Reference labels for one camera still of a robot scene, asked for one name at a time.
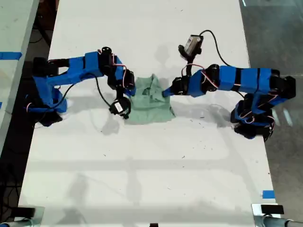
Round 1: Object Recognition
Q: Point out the long blue tape strip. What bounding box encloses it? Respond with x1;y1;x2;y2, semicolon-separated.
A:
0;52;23;60

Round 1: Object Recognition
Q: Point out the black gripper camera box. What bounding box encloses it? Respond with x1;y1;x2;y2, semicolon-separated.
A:
108;97;132;120
185;35;205;56

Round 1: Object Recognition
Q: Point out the black camera cable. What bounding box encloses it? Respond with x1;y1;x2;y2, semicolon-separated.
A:
63;77;112;107
200;29;237;67

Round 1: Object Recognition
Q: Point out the grey metal pipe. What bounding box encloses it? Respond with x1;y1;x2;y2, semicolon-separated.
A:
263;215;303;227
0;218;33;227

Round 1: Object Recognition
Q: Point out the pale green T-shirt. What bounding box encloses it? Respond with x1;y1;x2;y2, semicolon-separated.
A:
124;73;176;125

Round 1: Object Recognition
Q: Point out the small black box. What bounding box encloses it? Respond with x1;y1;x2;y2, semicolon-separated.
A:
261;204;284;215
11;207;36;217

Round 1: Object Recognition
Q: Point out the black camera stalk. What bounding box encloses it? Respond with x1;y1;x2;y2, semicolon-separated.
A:
178;44;194;78
115;86;125;101

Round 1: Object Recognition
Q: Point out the metal corner bracket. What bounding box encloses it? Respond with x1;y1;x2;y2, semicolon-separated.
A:
14;205;45;221
251;202;285;219

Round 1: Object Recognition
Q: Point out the grey side table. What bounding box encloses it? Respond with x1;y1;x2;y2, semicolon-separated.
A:
0;0;40;154

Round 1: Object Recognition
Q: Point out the small blue tape square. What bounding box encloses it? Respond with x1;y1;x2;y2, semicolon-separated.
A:
262;190;276;200

